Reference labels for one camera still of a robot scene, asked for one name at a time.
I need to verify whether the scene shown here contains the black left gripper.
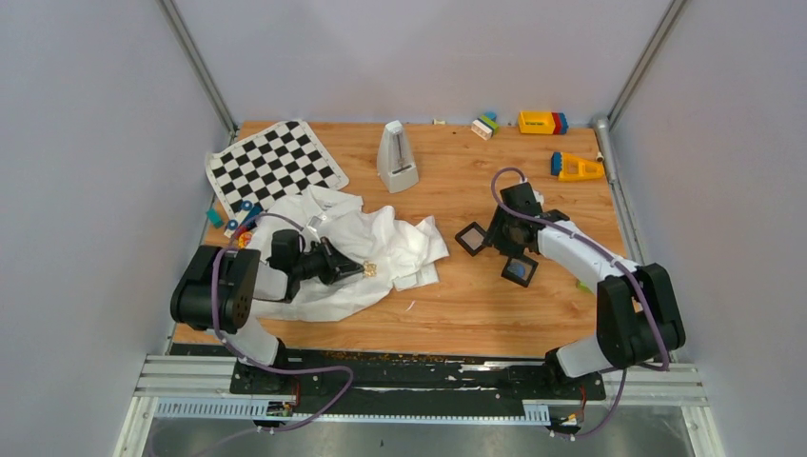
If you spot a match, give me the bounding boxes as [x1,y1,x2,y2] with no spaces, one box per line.
[293,237,364,286]

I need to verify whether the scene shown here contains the gold leaf brooch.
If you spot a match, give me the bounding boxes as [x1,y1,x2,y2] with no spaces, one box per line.
[363,261,377,278]

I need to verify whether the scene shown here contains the black square frame box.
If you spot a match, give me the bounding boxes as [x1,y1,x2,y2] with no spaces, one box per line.
[501,255,539,288]

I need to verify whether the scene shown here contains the black square frame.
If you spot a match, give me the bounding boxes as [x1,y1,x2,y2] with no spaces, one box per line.
[455,222,487,256]

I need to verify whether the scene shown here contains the white button-up shirt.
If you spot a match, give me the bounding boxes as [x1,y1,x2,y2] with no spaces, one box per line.
[248,187,449,322]

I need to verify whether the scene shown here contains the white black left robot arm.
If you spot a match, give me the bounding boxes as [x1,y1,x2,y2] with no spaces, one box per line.
[169,229,365,393]

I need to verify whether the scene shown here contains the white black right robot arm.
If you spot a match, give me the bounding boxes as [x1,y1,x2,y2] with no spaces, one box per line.
[493,181,686,398]

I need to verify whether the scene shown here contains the yellow blue triangular toy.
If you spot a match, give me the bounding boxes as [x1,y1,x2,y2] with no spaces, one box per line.
[550,151,605,182]

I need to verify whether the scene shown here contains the yellow orange round toy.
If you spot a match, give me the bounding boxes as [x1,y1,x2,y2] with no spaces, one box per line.
[236,231,252,249]

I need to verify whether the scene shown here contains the blue red toy car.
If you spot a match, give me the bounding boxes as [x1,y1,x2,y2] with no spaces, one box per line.
[224,200,263,238]

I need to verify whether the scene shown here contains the white green blue blocks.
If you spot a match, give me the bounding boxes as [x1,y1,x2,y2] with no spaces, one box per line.
[470,111,500,141]

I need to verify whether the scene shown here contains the white metronome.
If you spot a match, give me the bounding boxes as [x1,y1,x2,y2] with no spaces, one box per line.
[376,120,420,193]

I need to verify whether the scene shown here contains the yellow red blue block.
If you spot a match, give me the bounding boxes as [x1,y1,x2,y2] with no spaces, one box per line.
[518,110,569,135]

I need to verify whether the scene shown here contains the black white checkerboard mat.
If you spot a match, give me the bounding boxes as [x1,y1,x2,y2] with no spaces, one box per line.
[205,121,349,218]

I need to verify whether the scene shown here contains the teal small block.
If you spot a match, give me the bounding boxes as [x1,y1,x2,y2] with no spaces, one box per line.
[206,209,225,229]

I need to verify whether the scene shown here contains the grey metal corner pipe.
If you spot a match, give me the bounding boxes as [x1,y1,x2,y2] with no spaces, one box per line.
[592,114,628,209]

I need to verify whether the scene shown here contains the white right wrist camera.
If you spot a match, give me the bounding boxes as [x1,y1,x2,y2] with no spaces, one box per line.
[532,189,545,206]

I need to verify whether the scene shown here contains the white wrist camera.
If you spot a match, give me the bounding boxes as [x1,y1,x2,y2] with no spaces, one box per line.
[532,189,545,206]
[305,214,328,239]

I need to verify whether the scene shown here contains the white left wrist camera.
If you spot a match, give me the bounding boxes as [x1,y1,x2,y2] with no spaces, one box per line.
[305,214,328,239]

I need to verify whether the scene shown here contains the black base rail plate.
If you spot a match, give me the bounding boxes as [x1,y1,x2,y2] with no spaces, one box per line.
[229,349,605,417]

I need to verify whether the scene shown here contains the white slotted cable duct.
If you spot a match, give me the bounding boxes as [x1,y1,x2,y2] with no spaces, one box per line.
[152,397,552,426]

